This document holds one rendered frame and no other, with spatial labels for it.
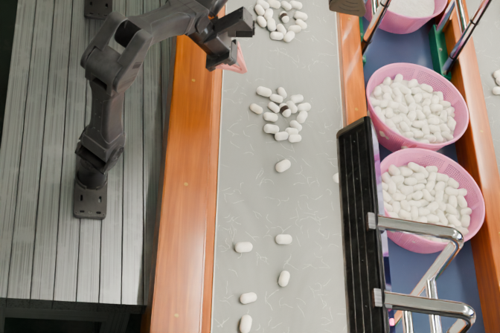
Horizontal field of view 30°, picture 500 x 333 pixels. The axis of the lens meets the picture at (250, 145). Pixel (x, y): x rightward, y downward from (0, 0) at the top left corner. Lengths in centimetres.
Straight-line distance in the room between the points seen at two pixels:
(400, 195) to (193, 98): 53
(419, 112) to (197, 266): 77
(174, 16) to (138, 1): 63
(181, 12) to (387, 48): 86
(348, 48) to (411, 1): 34
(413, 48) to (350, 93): 39
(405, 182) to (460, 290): 28
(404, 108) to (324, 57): 24
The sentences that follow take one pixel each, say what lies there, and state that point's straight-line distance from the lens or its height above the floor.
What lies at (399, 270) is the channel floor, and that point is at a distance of 214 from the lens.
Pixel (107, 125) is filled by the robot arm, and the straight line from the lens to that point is 189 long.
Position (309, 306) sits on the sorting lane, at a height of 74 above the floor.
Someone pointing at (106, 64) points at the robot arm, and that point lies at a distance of 175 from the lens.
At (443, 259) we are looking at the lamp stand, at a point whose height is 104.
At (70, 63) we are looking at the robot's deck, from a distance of 229.
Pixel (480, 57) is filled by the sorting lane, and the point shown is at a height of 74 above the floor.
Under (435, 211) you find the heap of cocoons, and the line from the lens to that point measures 221.
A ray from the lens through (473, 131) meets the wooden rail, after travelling 236.
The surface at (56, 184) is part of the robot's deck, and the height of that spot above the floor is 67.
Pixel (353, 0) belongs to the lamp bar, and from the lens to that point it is 203.
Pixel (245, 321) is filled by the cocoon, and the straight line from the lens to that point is 185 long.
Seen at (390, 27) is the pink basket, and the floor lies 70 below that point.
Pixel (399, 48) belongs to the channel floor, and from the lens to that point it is 260.
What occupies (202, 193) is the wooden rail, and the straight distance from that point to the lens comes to 199.
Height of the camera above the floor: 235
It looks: 49 degrees down
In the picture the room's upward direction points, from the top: 21 degrees clockwise
